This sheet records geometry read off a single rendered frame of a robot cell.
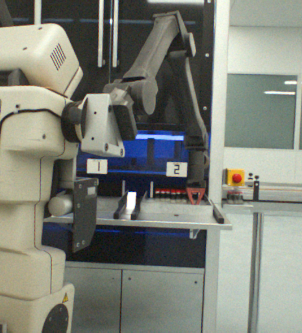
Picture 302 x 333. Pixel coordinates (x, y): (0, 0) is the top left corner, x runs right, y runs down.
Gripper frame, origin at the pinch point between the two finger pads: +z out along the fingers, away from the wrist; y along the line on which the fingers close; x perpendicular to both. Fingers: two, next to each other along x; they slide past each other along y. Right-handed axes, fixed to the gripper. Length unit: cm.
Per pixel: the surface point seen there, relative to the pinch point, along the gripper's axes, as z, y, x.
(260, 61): -225, 454, -131
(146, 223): 5.9, -14.0, 16.6
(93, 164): -16, 23, 42
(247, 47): -246, 451, -110
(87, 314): 49, 34, 43
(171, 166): -16.1, 22.8, 8.8
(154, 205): 0.3, -0.7, 14.4
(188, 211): 1.7, -0.6, 2.3
